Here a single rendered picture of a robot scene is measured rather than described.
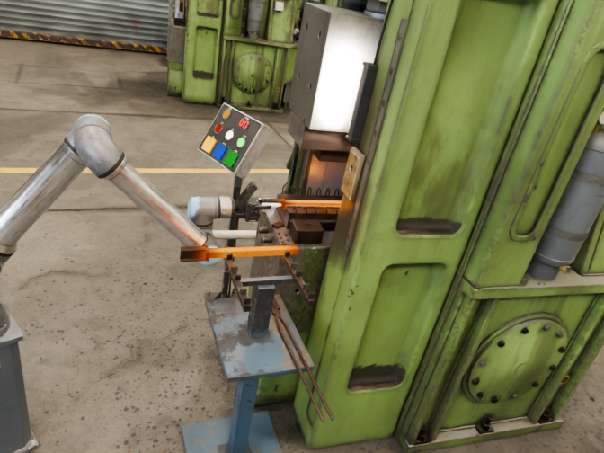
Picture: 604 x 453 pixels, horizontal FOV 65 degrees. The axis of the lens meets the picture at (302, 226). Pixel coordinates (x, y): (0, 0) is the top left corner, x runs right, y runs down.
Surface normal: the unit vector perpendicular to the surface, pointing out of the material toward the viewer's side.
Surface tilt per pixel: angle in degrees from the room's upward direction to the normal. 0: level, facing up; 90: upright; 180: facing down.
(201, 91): 90
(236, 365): 0
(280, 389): 89
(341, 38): 90
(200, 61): 90
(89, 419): 0
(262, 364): 0
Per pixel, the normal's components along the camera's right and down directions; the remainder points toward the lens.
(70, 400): 0.17, -0.87
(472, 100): 0.29, 0.48
